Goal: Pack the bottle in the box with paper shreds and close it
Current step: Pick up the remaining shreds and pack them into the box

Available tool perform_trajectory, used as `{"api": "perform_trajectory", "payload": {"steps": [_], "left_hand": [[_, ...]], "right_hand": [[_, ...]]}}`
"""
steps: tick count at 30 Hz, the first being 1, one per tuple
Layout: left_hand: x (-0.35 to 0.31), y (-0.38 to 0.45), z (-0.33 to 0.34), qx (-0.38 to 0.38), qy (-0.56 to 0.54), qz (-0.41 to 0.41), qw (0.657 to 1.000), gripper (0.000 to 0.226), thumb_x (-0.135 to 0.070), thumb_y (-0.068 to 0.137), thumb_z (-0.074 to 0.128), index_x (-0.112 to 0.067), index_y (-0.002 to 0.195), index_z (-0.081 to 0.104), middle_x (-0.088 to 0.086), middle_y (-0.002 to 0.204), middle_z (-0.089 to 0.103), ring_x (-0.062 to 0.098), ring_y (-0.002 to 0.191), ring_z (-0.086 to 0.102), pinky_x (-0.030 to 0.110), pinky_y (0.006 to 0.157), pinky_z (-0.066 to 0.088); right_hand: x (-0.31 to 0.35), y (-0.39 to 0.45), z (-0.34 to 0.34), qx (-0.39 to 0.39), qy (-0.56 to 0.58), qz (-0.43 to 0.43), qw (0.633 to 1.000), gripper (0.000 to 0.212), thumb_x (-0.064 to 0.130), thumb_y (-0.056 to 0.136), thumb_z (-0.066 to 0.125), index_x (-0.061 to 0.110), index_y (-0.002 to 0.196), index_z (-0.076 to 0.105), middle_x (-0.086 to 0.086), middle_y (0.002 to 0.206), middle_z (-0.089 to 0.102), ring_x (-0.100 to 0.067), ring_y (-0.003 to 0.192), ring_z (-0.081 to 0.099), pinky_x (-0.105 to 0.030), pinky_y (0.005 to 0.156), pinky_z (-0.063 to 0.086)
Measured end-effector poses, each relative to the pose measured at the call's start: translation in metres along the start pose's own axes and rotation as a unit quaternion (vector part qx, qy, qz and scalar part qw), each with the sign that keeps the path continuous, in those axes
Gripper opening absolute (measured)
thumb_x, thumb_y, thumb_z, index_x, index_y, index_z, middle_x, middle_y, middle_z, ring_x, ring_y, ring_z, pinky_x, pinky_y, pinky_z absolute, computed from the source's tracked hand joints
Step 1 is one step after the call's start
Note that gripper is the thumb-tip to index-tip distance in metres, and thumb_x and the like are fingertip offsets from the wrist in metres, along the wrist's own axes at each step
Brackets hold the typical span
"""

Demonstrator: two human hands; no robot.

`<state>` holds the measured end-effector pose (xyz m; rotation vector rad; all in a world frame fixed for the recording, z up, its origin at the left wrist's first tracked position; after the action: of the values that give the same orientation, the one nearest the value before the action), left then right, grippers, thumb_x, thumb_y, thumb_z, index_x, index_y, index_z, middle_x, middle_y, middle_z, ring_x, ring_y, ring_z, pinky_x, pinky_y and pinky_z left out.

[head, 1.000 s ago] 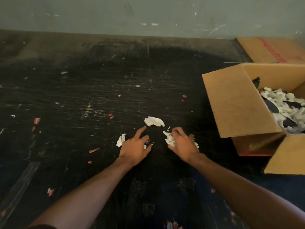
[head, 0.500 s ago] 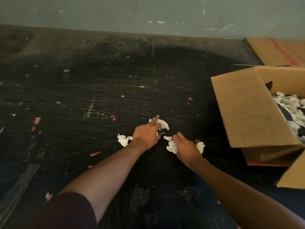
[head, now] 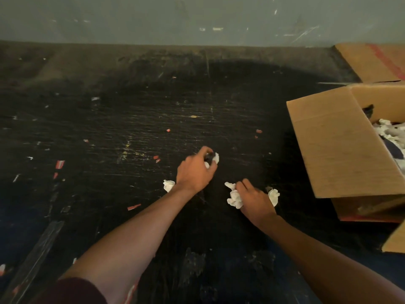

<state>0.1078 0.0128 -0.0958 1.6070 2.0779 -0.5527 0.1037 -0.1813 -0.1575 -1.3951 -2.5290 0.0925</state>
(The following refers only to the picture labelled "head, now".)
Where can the person's left hand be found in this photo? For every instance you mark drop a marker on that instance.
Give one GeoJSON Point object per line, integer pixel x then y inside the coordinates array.
{"type": "Point", "coordinates": [194, 174]}

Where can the person's right hand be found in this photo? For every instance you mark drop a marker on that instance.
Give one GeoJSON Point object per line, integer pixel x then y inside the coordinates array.
{"type": "Point", "coordinates": [256, 202]}

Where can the brown cardboard box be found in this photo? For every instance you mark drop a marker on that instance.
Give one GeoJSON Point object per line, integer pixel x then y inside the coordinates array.
{"type": "Point", "coordinates": [341, 145]}

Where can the pile of white paper shreds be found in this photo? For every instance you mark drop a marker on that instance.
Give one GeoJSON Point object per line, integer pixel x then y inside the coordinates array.
{"type": "Point", "coordinates": [392, 136]}

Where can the person's right forearm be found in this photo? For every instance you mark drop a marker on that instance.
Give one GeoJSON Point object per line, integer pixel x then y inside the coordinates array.
{"type": "Point", "coordinates": [332, 269]}

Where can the person's left forearm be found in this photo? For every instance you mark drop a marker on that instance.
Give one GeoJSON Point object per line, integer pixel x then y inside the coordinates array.
{"type": "Point", "coordinates": [120, 250]}

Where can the flattened red-printed cardboard sheet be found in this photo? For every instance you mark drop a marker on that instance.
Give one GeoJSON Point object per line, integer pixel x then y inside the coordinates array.
{"type": "Point", "coordinates": [373, 63]}

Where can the dark scuffed table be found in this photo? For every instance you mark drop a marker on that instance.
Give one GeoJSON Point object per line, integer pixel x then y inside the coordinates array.
{"type": "Point", "coordinates": [95, 123]}

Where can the maroon sleeve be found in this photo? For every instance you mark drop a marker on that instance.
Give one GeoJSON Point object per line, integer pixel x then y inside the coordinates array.
{"type": "Point", "coordinates": [72, 292]}

